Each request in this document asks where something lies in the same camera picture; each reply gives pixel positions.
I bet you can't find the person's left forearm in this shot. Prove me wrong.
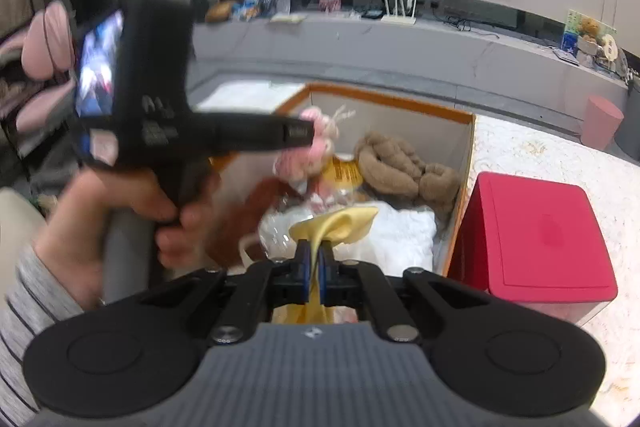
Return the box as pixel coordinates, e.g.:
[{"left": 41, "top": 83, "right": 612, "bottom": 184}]
[{"left": 0, "top": 229, "right": 108, "bottom": 427}]

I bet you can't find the clear plastic bag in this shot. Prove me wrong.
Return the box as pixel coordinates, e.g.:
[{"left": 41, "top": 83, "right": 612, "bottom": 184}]
[{"left": 256, "top": 206, "right": 312, "bottom": 259}]

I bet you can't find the pink chair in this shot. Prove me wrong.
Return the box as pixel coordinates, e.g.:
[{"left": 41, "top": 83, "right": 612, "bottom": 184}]
[{"left": 0, "top": 1, "right": 77, "bottom": 134}]

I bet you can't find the brown knotted plush toy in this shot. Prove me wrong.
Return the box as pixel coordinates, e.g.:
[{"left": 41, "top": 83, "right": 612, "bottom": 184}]
[{"left": 353, "top": 131, "right": 461, "bottom": 214}]

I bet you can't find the pink white crocheted hat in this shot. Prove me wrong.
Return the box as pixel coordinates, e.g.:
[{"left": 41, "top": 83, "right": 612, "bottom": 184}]
[{"left": 273, "top": 105, "right": 357, "bottom": 194}]

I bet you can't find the brown bread loaf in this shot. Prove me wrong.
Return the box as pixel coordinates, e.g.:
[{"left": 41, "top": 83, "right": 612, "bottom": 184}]
[{"left": 205, "top": 1, "right": 235, "bottom": 21}]

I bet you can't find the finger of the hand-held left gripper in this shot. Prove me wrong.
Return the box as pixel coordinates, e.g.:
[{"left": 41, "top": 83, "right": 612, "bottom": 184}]
[{"left": 224, "top": 112, "right": 317, "bottom": 154}]

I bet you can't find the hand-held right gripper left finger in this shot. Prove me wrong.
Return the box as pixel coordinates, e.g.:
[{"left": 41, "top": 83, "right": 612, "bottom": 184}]
[{"left": 142, "top": 239, "right": 311, "bottom": 344}]

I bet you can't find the person's left hand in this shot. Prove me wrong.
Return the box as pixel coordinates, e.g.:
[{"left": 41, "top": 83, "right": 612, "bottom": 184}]
[{"left": 47, "top": 166, "right": 222, "bottom": 299}]

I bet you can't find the blue snack packet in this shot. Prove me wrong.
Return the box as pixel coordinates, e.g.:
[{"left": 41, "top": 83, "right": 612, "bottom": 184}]
[{"left": 232, "top": 0, "right": 261, "bottom": 19}]

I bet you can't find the pink stool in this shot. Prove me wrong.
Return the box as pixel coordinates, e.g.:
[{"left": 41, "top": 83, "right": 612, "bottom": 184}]
[{"left": 580, "top": 94, "right": 625, "bottom": 151}]

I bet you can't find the yellow cloth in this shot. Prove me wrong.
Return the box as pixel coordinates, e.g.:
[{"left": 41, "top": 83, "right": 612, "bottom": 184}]
[{"left": 289, "top": 205, "right": 380, "bottom": 326}]

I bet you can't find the small bear plush figure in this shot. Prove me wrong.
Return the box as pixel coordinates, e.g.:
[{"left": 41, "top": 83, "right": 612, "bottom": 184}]
[{"left": 579, "top": 18, "right": 602, "bottom": 54}]

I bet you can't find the white lace tablecloth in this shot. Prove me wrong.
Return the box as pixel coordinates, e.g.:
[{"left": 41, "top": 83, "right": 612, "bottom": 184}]
[{"left": 462, "top": 113, "right": 640, "bottom": 410}]

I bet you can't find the grey television console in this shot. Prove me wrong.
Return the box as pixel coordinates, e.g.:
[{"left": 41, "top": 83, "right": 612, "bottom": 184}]
[{"left": 191, "top": 11, "right": 632, "bottom": 118}]

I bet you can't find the green blue picture card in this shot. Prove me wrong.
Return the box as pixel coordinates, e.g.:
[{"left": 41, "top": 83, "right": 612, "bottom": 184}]
[{"left": 561, "top": 9, "right": 619, "bottom": 58}]

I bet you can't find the yellow wet wipes packet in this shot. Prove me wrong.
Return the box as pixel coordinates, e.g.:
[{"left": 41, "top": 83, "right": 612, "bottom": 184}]
[{"left": 320, "top": 156, "right": 367, "bottom": 204}]

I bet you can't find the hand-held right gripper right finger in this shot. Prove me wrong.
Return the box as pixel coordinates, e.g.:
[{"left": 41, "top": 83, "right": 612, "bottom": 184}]
[{"left": 319, "top": 241, "right": 494, "bottom": 341}]

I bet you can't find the white router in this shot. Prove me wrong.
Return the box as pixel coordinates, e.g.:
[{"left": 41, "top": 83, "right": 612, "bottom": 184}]
[{"left": 380, "top": 0, "right": 419, "bottom": 26}]

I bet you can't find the white fluffy cloth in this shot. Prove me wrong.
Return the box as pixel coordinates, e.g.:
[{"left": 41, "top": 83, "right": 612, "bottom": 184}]
[{"left": 349, "top": 201, "right": 437, "bottom": 264}]

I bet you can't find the red storage box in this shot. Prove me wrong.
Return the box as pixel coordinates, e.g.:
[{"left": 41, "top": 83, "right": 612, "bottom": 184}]
[{"left": 446, "top": 172, "right": 619, "bottom": 326}]

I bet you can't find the orange cardboard box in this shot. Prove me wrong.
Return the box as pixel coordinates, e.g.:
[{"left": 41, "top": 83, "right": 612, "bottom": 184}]
[{"left": 206, "top": 83, "right": 477, "bottom": 294}]

